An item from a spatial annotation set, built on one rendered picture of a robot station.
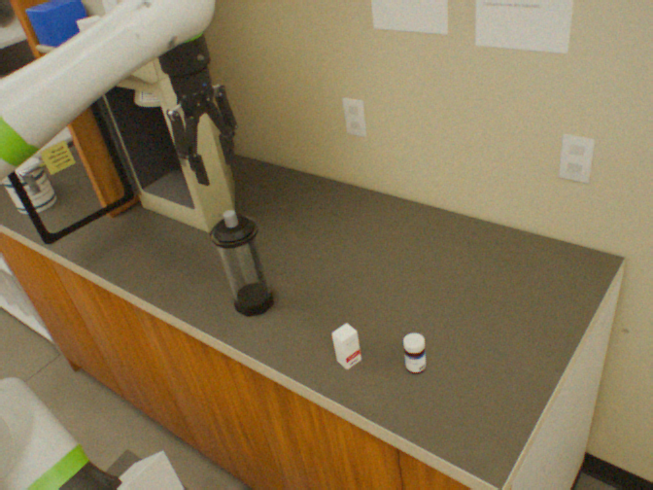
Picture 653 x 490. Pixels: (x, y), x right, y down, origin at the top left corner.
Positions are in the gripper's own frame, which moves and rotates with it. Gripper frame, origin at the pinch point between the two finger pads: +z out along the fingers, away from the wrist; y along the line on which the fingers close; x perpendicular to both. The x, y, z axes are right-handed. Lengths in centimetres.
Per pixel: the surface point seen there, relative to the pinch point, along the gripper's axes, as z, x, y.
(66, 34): -20, -54, -7
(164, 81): -6.8, -33.7, -16.6
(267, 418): 69, 6, 12
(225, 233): 15.5, 1.4, 3.6
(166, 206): 35, -51, -15
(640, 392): 86, 80, -59
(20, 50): 15, -200, -56
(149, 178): 30, -62, -19
